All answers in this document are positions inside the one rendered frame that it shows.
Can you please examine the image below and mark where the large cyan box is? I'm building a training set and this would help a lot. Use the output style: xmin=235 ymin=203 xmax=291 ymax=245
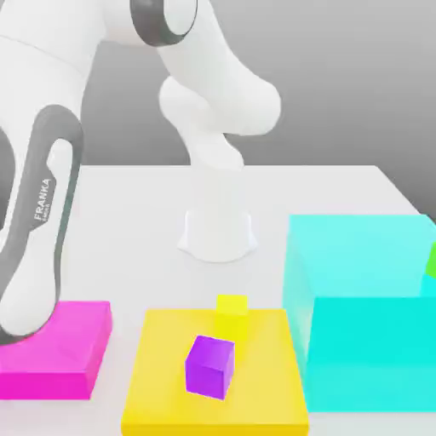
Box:
xmin=281 ymin=214 xmax=436 ymax=414

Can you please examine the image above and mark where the small green cube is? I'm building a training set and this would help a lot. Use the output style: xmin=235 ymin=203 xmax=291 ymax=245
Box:
xmin=424 ymin=240 xmax=436 ymax=279

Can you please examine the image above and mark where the large magenta box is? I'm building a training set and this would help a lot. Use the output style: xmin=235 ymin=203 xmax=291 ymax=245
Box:
xmin=0 ymin=300 xmax=114 ymax=401

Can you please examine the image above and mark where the large yellow box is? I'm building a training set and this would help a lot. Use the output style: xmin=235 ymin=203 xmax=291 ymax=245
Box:
xmin=120 ymin=307 xmax=311 ymax=436

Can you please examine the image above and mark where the small yellow cube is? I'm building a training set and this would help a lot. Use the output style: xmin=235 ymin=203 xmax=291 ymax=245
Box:
xmin=214 ymin=294 xmax=250 ymax=341

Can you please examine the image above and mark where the small purple cube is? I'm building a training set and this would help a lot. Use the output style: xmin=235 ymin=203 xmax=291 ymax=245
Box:
xmin=184 ymin=335 xmax=237 ymax=402

